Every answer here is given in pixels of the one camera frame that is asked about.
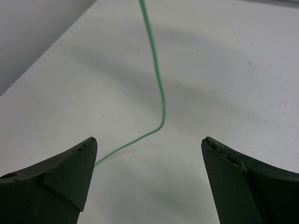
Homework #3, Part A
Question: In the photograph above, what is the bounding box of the green headphone cable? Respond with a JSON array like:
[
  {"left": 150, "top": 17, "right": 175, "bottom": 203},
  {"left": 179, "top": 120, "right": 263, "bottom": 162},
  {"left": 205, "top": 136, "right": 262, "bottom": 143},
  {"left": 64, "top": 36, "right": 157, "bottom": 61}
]
[{"left": 95, "top": 0, "right": 167, "bottom": 167}]

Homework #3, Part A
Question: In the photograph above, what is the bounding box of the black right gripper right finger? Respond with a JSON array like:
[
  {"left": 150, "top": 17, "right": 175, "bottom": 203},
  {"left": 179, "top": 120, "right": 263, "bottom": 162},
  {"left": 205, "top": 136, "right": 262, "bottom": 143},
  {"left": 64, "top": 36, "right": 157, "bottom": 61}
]
[{"left": 201, "top": 137, "right": 299, "bottom": 224}]

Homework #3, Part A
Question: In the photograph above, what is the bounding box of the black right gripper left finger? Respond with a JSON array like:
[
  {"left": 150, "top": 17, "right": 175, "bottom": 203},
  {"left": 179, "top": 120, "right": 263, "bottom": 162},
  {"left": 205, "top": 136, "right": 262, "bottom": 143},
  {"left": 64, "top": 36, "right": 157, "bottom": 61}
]
[{"left": 0, "top": 137, "right": 98, "bottom": 224}]

